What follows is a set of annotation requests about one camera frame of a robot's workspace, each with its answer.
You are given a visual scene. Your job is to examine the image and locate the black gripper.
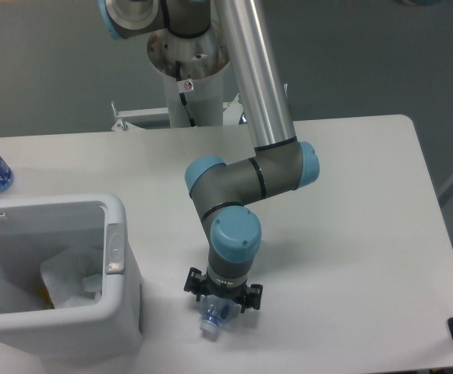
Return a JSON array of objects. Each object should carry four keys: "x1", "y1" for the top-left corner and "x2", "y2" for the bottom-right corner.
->
[{"x1": 183, "y1": 267, "x2": 263, "y2": 313}]

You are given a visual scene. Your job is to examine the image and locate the clear crushed plastic bottle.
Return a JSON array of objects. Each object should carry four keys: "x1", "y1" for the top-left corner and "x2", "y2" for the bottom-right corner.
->
[{"x1": 200, "y1": 295, "x2": 236, "y2": 340}]

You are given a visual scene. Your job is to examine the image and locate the white paper trash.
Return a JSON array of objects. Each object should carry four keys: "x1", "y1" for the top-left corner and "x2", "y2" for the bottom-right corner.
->
[{"x1": 40, "y1": 246, "x2": 103, "y2": 309}]

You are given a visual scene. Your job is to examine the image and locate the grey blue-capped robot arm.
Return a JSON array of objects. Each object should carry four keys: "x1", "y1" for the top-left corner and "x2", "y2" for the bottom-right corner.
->
[{"x1": 98, "y1": 1, "x2": 320, "y2": 309}]

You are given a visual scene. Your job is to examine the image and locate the yellow packaging trash in can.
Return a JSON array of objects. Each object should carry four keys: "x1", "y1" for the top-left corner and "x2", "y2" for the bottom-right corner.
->
[{"x1": 39, "y1": 286, "x2": 55, "y2": 309}]

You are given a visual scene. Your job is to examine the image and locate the white plastic trash can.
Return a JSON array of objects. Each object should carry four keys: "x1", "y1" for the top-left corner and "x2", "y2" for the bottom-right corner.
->
[{"x1": 0, "y1": 193, "x2": 143, "y2": 358}]

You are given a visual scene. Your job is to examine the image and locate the white pedestal base brackets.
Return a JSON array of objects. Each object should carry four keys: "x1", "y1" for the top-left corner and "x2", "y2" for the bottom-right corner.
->
[{"x1": 110, "y1": 83, "x2": 289, "y2": 132}]

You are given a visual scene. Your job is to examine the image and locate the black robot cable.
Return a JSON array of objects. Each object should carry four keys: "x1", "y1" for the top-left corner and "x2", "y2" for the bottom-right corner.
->
[{"x1": 175, "y1": 60, "x2": 196, "y2": 128}]

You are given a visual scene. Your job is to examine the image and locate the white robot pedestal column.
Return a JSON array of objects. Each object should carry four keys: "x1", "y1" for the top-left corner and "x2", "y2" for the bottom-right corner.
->
[{"x1": 147, "y1": 23, "x2": 233, "y2": 128}]

